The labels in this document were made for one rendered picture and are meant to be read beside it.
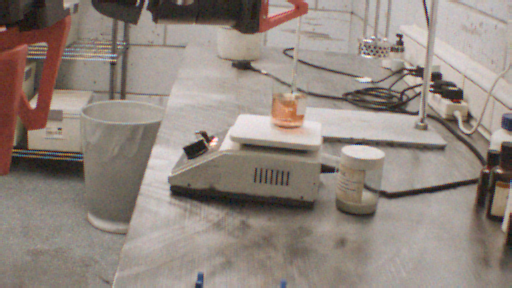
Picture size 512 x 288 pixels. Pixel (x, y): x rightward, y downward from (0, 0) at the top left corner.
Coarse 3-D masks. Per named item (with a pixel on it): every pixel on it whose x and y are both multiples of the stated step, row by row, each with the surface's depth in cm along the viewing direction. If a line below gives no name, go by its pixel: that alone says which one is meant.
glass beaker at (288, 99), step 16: (272, 80) 102; (288, 80) 100; (304, 80) 101; (272, 96) 103; (288, 96) 101; (304, 96) 102; (272, 112) 103; (288, 112) 101; (304, 112) 103; (288, 128) 102
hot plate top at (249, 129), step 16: (240, 128) 102; (256, 128) 103; (272, 128) 103; (304, 128) 105; (320, 128) 105; (256, 144) 98; (272, 144) 98; (288, 144) 98; (304, 144) 98; (320, 144) 98
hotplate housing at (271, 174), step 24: (240, 144) 101; (192, 168) 100; (216, 168) 99; (240, 168) 99; (264, 168) 98; (288, 168) 98; (312, 168) 98; (192, 192) 101; (216, 192) 100; (240, 192) 100; (264, 192) 99; (288, 192) 99; (312, 192) 99
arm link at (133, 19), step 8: (104, 0) 89; (112, 0) 88; (144, 0) 89; (168, 0) 88; (176, 0) 87; (184, 0) 87; (192, 0) 88; (104, 8) 90; (112, 8) 89; (120, 8) 89; (128, 8) 89; (136, 8) 89; (112, 16) 91; (120, 16) 91; (128, 16) 90; (136, 16) 90; (136, 24) 92
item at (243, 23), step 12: (204, 0) 91; (216, 0) 92; (228, 0) 92; (240, 0) 93; (252, 0) 91; (204, 12) 92; (216, 12) 92; (228, 12) 93; (240, 12) 93; (204, 24) 94; (216, 24) 94; (228, 24) 95; (240, 24) 93; (252, 24) 92
